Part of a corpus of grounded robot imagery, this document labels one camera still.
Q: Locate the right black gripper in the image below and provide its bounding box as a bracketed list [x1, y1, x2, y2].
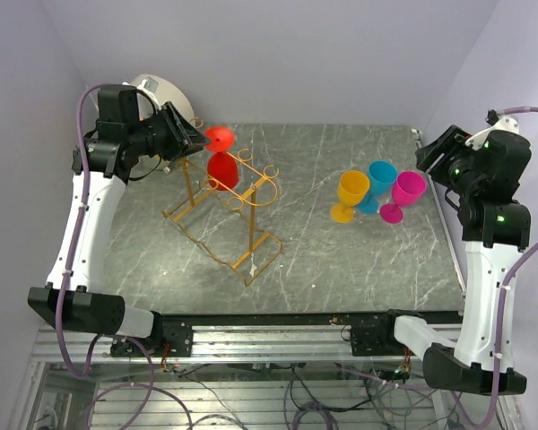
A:
[416, 125, 482, 197]

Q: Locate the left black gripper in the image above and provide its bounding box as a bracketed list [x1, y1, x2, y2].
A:
[129, 100, 213, 162]

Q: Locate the red plastic wine glass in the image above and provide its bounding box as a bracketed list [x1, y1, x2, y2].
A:
[204, 126, 239, 191]

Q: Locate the pink plastic wine glass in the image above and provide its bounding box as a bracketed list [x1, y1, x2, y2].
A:
[379, 170, 427, 224]

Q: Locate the blue plastic wine glass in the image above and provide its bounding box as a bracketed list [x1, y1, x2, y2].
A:
[356, 160, 398, 214]

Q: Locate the yellow plastic wine glass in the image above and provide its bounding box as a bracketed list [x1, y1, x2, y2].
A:
[330, 170, 370, 223]

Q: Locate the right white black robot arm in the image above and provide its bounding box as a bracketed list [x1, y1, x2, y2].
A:
[349, 122, 532, 395]

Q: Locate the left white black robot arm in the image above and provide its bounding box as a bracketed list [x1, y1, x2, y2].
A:
[28, 79, 209, 357]

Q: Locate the round white drawer box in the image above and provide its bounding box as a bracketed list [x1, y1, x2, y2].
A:
[135, 73, 197, 173]

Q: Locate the gold wire glass rack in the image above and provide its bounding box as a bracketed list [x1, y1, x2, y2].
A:
[162, 130, 283, 286]

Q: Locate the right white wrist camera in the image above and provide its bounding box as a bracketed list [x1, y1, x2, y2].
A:
[464, 109, 520, 151]

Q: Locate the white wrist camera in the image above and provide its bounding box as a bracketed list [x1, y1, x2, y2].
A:
[122, 74, 160, 106]
[464, 109, 520, 151]

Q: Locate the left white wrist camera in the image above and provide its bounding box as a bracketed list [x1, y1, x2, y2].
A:
[122, 74, 160, 106]

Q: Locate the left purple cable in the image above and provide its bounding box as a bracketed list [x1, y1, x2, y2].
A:
[53, 82, 156, 382]

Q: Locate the aluminium mounting rail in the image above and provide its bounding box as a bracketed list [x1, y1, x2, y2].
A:
[30, 324, 461, 365]

